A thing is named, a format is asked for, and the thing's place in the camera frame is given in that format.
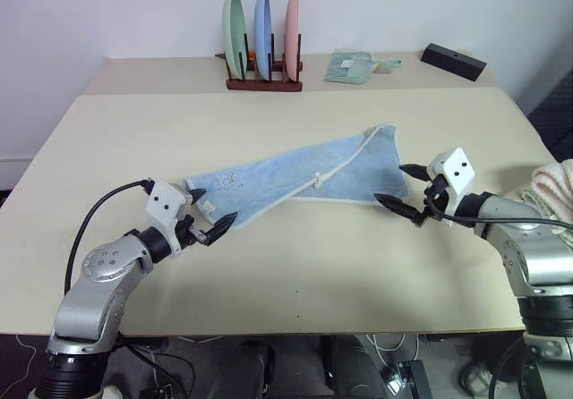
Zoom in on black power strip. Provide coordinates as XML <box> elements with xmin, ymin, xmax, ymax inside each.
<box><xmin>380</xmin><ymin>360</ymin><xmax>433</xmax><ymax>399</ymax></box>

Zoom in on blue plate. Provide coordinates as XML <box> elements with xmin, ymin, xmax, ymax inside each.
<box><xmin>253</xmin><ymin>0</ymin><xmax>275</xmax><ymax>81</ymax></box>

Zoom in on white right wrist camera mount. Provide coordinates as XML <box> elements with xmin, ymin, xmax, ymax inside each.
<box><xmin>424</xmin><ymin>147</ymin><xmax>477</xmax><ymax>229</ymax></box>

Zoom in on grey shoe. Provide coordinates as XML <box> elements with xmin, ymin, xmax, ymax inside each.
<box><xmin>458</xmin><ymin>361</ymin><xmax>494</xmax><ymax>396</ymax></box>

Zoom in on folded green cloth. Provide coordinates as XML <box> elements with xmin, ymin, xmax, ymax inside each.
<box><xmin>323</xmin><ymin>48</ymin><xmax>375</xmax><ymax>84</ymax></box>

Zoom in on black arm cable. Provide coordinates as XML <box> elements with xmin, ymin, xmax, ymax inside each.
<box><xmin>423</xmin><ymin>192</ymin><xmax>573</xmax><ymax>231</ymax></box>
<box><xmin>64</xmin><ymin>178</ymin><xmax>154</xmax><ymax>295</ymax></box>

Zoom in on white folded towel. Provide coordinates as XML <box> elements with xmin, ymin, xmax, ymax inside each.
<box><xmin>514</xmin><ymin>183</ymin><xmax>573</xmax><ymax>246</ymax></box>

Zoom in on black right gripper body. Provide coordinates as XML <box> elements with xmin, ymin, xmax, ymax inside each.
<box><xmin>417</xmin><ymin>173</ymin><xmax>450</xmax><ymax>229</ymax></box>

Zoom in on white floor cable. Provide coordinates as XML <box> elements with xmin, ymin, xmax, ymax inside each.
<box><xmin>364</xmin><ymin>334</ymin><xmax>422</xmax><ymax>364</ymax></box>

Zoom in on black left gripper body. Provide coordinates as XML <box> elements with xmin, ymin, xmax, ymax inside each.
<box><xmin>175</xmin><ymin>214</ymin><xmax>209</xmax><ymax>253</ymax></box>

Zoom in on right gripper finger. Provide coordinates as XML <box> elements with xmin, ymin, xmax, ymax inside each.
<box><xmin>398</xmin><ymin>163</ymin><xmax>431</xmax><ymax>182</ymax></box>
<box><xmin>372</xmin><ymin>192</ymin><xmax>425</xmax><ymax>226</ymax></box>

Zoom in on cream towel at edge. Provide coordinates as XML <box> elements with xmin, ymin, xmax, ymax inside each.
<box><xmin>530</xmin><ymin>158</ymin><xmax>573</xmax><ymax>224</ymax></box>

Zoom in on dark wooden plate rack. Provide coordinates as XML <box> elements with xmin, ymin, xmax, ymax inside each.
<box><xmin>214</xmin><ymin>33</ymin><xmax>304</xmax><ymax>93</ymax></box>

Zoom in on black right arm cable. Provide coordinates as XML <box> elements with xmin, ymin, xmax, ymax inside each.
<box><xmin>423</xmin><ymin>192</ymin><xmax>573</xmax><ymax>231</ymax></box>

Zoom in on small black floor box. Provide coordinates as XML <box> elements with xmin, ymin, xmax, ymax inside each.
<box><xmin>140</xmin><ymin>384</ymin><xmax>175</xmax><ymax>399</ymax></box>

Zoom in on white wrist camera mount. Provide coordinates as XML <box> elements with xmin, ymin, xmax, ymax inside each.
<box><xmin>145</xmin><ymin>181</ymin><xmax>194</xmax><ymax>255</ymax></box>
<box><xmin>424</xmin><ymin>147</ymin><xmax>477</xmax><ymax>229</ymax></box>

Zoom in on small green packet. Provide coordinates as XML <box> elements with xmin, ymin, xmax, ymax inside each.
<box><xmin>372</xmin><ymin>57</ymin><xmax>403</xmax><ymax>74</ymax></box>

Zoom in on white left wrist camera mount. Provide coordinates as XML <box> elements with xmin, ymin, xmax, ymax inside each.
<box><xmin>145</xmin><ymin>181</ymin><xmax>194</xmax><ymax>255</ymax></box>

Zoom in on green plate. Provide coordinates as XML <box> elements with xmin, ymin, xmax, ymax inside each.
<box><xmin>221</xmin><ymin>0</ymin><xmax>249</xmax><ymax>81</ymax></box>

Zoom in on dark rounded shape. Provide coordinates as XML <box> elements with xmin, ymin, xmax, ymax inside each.
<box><xmin>329</xmin><ymin>335</ymin><xmax>389</xmax><ymax>399</ymax></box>

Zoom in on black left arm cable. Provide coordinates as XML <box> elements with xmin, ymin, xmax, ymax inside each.
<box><xmin>64</xmin><ymin>178</ymin><xmax>154</xmax><ymax>295</ymax></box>

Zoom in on black rectangular box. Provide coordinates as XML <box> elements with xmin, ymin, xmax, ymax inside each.
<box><xmin>420</xmin><ymin>42</ymin><xmax>488</xmax><ymax>82</ymax></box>

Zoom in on light blue towel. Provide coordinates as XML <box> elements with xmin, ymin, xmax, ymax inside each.
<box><xmin>183</xmin><ymin>122</ymin><xmax>410</xmax><ymax>231</ymax></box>

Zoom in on pink plate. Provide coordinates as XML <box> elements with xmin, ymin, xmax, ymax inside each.
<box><xmin>285</xmin><ymin>0</ymin><xmax>301</xmax><ymax>83</ymax></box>

